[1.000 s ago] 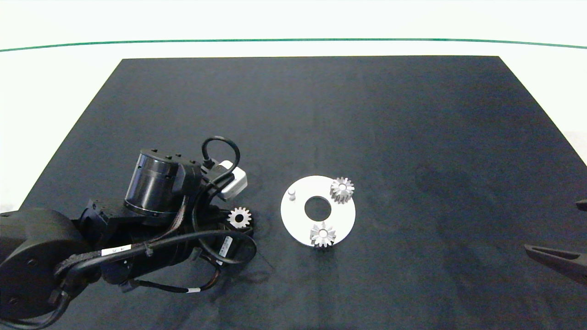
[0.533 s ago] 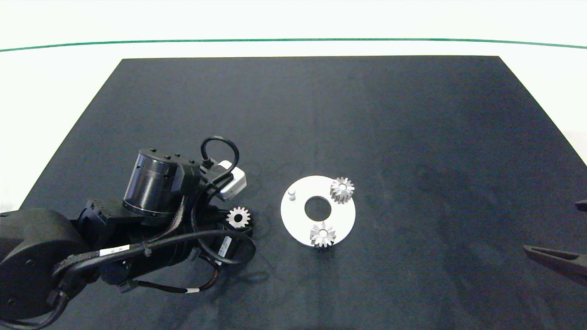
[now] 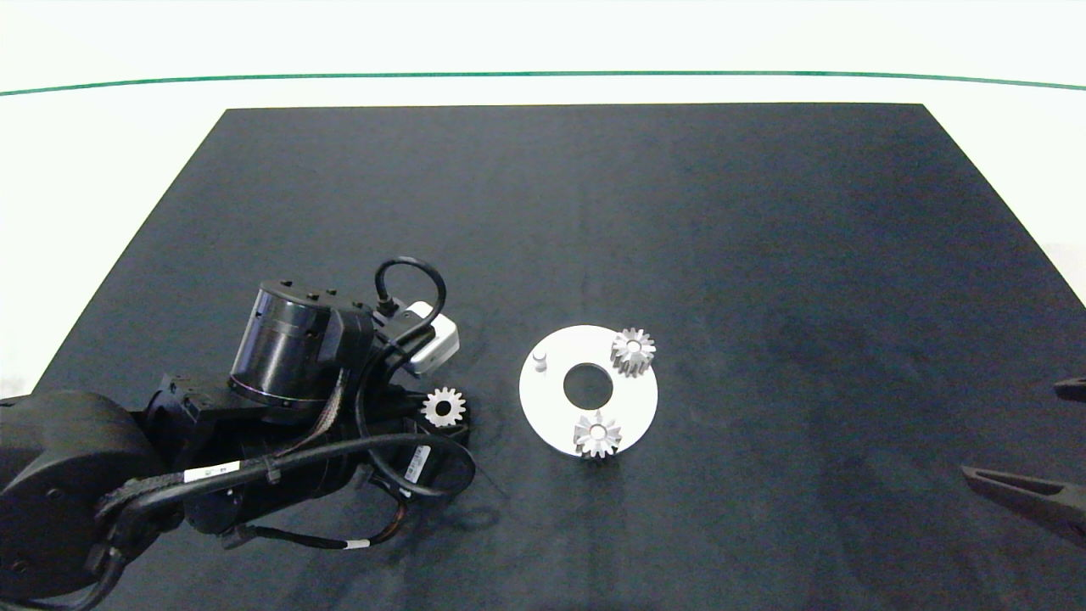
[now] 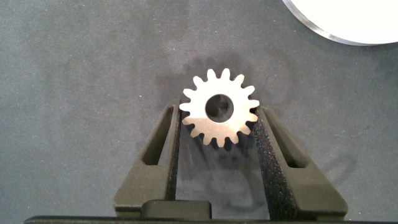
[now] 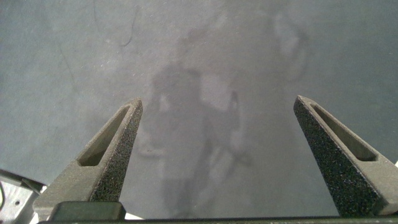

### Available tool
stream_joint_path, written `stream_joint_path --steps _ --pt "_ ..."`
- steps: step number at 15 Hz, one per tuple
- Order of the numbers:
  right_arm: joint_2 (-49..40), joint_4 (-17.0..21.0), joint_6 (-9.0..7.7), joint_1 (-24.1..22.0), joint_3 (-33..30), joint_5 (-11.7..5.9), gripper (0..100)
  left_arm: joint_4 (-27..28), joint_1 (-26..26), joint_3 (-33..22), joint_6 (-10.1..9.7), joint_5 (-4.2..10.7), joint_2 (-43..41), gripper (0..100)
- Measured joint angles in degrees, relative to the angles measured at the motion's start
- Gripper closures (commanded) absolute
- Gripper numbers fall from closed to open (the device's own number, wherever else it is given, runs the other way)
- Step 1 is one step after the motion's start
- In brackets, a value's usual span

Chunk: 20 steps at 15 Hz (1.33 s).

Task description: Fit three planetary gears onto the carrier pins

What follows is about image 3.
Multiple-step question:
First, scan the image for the small steel planetary gear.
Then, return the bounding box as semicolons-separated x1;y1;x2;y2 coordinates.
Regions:
573;410;624;461
610;328;658;379
421;386;468;429

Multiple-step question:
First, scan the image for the round white plate with pins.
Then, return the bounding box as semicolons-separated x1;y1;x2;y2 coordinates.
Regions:
518;325;659;459

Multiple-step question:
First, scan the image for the dark rectangular work mat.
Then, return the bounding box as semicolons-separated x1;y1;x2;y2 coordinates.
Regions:
0;104;1086;611

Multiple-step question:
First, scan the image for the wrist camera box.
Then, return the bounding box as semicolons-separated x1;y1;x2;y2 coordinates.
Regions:
397;301;462;377

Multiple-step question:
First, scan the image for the camera black cable loop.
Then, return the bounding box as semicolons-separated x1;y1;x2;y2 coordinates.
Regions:
355;257;448;476

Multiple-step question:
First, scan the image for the thin black cable with tag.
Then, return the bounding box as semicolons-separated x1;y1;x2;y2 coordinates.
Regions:
222;501;410;551

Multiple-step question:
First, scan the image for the thick black cable with tags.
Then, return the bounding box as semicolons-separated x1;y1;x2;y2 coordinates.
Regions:
89;433;478;588

